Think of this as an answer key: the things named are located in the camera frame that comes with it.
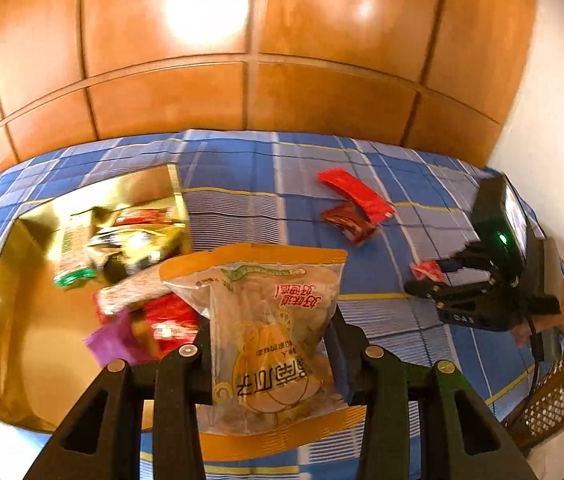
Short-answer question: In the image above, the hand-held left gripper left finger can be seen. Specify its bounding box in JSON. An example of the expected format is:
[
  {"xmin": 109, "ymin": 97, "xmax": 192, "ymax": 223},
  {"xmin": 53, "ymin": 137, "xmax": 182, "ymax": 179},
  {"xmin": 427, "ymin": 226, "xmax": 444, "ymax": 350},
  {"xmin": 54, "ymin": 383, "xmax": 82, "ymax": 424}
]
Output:
[{"xmin": 24, "ymin": 320, "xmax": 213, "ymax": 480}]

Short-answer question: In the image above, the purple snack packet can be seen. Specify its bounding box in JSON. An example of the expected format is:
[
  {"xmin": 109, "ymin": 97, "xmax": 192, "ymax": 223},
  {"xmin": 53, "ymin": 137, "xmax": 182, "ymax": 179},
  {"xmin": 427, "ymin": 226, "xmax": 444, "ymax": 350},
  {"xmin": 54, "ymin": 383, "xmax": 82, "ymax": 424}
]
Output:
[{"xmin": 83, "ymin": 309, "xmax": 149, "ymax": 367}]

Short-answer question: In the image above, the long tan green-ended snack packet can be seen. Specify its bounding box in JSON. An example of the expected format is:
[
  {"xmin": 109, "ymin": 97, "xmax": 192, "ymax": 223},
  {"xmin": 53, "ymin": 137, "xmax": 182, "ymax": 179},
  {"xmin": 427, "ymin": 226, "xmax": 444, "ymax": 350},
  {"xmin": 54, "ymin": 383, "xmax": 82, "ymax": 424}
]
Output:
[{"xmin": 53, "ymin": 210, "xmax": 101, "ymax": 290}]

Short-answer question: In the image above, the black cable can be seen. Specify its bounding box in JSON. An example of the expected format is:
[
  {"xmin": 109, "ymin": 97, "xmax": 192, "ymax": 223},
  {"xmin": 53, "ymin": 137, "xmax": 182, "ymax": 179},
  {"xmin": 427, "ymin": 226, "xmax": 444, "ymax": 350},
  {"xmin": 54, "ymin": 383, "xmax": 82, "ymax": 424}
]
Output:
[{"xmin": 516, "ymin": 305, "xmax": 545, "ymax": 413}]

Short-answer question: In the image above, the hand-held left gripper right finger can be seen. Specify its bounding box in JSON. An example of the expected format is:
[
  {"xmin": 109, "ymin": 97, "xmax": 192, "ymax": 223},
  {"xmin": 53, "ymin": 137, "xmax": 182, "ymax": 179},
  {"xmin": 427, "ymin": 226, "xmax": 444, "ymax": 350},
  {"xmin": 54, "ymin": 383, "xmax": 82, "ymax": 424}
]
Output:
[{"xmin": 324, "ymin": 311, "xmax": 538, "ymax": 480}]

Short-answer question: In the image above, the long bright red snack packet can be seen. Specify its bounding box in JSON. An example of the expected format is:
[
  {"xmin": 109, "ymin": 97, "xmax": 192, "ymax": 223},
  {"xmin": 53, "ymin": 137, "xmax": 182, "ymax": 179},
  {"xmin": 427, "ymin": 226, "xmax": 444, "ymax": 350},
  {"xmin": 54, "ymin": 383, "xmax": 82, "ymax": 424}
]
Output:
[{"xmin": 317, "ymin": 168, "xmax": 396, "ymax": 224}]

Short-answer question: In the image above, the gold rectangular box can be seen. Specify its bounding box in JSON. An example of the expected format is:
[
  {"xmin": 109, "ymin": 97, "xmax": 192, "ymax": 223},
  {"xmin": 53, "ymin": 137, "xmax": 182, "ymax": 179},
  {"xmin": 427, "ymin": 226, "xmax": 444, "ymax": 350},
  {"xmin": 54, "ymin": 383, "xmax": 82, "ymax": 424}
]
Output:
[{"xmin": 0, "ymin": 163, "xmax": 193, "ymax": 434}]

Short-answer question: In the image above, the small red candy packet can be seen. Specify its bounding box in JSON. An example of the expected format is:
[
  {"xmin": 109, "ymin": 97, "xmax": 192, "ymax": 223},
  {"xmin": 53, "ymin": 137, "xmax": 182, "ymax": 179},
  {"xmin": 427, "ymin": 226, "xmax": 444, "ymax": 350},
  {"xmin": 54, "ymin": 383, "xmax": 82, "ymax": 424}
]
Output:
[{"xmin": 409, "ymin": 260, "xmax": 446, "ymax": 284}]

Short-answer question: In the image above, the wicker chair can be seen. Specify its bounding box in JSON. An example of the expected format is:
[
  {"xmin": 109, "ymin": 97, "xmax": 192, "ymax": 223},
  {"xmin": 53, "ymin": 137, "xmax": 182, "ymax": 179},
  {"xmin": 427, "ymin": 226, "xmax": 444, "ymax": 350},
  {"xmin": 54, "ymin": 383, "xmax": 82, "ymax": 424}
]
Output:
[{"xmin": 503, "ymin": 359, "xmax": 564, "ymax": 453}]

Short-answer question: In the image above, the blue plaid blanket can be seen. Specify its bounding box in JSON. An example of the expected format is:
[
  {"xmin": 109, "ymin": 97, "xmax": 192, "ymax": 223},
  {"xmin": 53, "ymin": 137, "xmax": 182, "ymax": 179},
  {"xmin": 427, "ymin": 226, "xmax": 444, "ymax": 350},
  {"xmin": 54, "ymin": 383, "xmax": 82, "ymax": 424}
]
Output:
[{"xmin": 0, "ymin": 129, "xmax": 564, "ymax": 480}]

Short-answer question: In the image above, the gold foil snack packet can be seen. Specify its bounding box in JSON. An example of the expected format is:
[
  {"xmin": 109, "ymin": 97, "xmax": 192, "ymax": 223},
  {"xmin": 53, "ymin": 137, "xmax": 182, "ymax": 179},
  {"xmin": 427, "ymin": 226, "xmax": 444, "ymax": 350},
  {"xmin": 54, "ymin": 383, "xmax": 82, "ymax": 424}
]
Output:
[{"xmin": 88, "ymin": 224, "xmax": 187, "ymax": 277}]

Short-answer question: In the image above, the wooden panelled headboard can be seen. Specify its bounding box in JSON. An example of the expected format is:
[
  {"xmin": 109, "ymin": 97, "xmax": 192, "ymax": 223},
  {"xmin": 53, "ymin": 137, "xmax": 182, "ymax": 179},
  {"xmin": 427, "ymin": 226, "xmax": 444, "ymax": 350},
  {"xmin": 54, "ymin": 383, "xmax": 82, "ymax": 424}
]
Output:
[{"xmin": 0, "ymin": 0, "xmax": 538, "ymax": 192}]

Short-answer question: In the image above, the long clear red-ended snack packet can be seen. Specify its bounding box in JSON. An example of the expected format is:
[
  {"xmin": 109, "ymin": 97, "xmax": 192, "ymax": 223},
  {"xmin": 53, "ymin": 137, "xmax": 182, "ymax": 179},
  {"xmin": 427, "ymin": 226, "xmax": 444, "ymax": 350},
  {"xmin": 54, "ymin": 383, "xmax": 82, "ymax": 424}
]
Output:
[{"xmin": 96, "ymin": 259, "xmax": 175, "ymax": 317}]

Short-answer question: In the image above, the red and green snack packet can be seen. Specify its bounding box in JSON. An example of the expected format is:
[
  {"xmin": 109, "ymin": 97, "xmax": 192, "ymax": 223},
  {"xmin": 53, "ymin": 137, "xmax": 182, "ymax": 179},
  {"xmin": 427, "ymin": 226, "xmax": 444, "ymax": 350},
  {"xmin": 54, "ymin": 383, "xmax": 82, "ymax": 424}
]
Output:
[{"xmin": 110, "ymin": 207, "xmax": 175, "ymax": 228}]

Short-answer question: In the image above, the orange clear seed packet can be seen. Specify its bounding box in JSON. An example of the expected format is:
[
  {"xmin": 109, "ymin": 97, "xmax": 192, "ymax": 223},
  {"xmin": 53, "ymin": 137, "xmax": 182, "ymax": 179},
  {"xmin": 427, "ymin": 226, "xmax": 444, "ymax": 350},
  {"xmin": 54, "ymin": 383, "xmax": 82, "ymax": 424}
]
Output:
[{"xmin": 159, "ymin": 243, "xmax": 349, "ymax": 437}]

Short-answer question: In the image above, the dark red-brown snack packet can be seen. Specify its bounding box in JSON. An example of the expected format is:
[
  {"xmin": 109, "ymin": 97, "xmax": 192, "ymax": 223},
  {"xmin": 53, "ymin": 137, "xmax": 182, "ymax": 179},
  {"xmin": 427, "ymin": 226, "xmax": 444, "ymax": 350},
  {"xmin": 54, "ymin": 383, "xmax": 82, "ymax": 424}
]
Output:
[{"xmin": 320, "ymin": 200, "xmax": 381, "ymax": 247}]

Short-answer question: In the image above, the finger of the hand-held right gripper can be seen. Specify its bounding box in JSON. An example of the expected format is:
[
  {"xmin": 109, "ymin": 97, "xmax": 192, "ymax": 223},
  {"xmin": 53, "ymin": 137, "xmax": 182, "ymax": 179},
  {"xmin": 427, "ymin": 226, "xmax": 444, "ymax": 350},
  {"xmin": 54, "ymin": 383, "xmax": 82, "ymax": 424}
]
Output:
[
  {"xmin": 438, "ymin": 241, "xmax": 494, "ymax": 277},
  {"xmin": 404, "ymin": 277, "xmax": 494, "ymax": 303}
]

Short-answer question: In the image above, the red patterned snack packet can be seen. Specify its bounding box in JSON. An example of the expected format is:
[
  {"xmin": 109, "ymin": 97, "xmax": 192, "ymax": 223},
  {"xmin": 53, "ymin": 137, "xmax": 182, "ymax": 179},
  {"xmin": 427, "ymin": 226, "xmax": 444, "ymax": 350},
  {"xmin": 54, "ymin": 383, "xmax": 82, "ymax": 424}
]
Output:
[{"xmin": 140, "ymin": 294, "xmax": 203, "ymax": 357}]

